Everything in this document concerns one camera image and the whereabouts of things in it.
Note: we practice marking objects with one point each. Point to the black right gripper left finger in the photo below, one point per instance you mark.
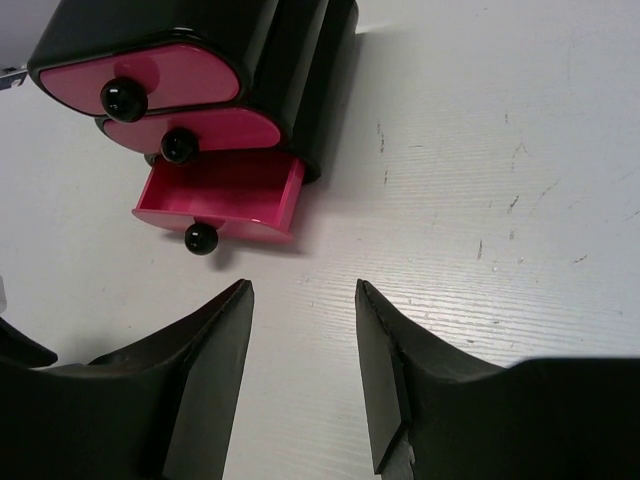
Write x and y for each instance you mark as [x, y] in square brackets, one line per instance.
[162, 407]

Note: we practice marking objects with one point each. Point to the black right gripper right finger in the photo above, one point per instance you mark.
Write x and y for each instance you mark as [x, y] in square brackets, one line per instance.
[436, 412]

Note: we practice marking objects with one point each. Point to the pink bottom drawer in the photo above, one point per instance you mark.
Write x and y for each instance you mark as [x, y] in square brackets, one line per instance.
[244, 194]

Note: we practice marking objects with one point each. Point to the pink drawer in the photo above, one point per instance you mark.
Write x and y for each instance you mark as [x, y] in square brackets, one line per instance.
[127, 86]
[244, 194]
[180, 136]

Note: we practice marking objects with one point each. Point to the pink top drawer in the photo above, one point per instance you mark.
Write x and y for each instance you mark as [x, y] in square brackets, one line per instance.
[127, 86]

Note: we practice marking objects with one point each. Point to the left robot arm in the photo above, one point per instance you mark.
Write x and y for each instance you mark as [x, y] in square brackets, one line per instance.
[17, 348]

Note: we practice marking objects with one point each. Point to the black drawer cabinet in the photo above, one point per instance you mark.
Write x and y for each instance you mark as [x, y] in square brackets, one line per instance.
[290, 56]

